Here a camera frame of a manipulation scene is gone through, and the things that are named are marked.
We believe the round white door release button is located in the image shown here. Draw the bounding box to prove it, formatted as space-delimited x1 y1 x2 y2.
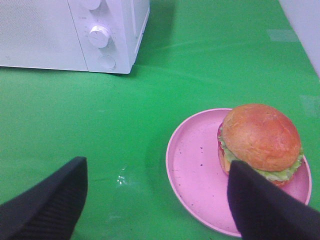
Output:
98 55 116 70

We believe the white microwave oven body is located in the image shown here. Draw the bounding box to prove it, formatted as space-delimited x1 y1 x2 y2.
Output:
68 0 150 74

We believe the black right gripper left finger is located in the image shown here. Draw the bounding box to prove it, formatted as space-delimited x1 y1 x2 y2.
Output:
0 156 88 240

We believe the burger with lettuce and tomato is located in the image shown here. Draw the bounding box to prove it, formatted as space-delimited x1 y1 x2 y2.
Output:
217 103 304 187

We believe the pink round plate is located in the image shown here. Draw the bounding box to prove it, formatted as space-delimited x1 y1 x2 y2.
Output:
165 108 312 238

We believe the upper white microwave knob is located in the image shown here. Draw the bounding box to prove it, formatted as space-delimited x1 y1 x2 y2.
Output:
80 0 101 10

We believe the white microwave door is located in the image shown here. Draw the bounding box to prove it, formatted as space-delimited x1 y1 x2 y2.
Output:
0 0 87 71

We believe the lower white microwave knob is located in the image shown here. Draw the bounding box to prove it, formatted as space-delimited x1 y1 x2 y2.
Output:
88 25 111 48

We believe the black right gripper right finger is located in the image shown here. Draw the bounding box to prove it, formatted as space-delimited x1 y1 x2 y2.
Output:
228 160 320 240

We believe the white microwave knob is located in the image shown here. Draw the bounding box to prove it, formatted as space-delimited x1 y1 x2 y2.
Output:
88 25 111 48
80 0 101 10

